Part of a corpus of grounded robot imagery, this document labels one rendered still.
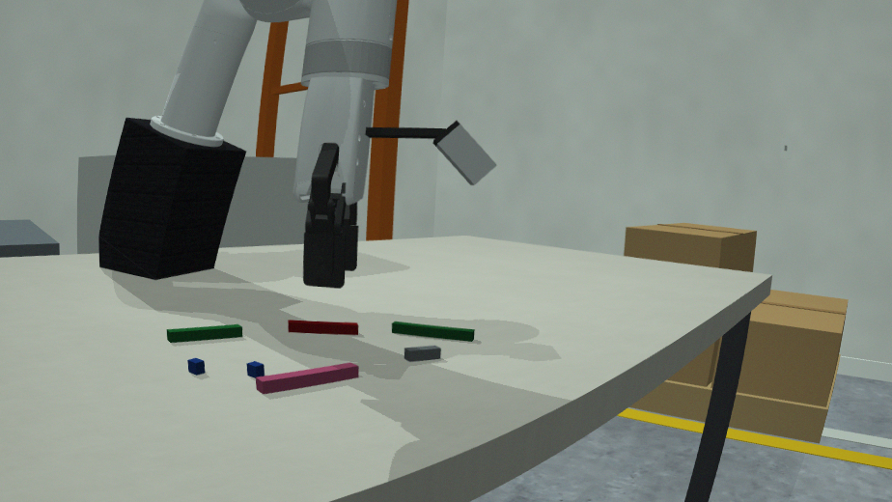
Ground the small blue block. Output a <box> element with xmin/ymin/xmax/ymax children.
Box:
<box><xmin>188</xmin><ymin>358</ymin><xmax>205</xmax><ymax>376</ymax></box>
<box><xmin>247</xmin><ymin>361</ymin><xmax>265</xmax><ymax>378</ymax></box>

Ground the green rod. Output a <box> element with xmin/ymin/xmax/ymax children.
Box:
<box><xmin>392</xmin><ymin>321</ymin><xmax>475</xmax><ymax>342</ymax></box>
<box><xmin>167</xmin><ymin>324</ymin><xmax>242</xmax><ymax>343</ymax></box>

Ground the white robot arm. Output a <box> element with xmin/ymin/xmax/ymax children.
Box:
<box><xmin>150</xmin><ymin>0</ymin><xmax>496</xmax><ymax>185</ymax></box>

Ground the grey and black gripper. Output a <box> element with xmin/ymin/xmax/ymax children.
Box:
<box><xmin>293</xmin><ymin>72</ymin><xmax>389</xmax><ymax>289</ymax></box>

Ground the pink rectangular rod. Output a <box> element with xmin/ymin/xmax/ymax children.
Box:
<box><xmin>256</xmin><ymin>363</ymin><xmax>359</xmax><ymax>394</ymax></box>

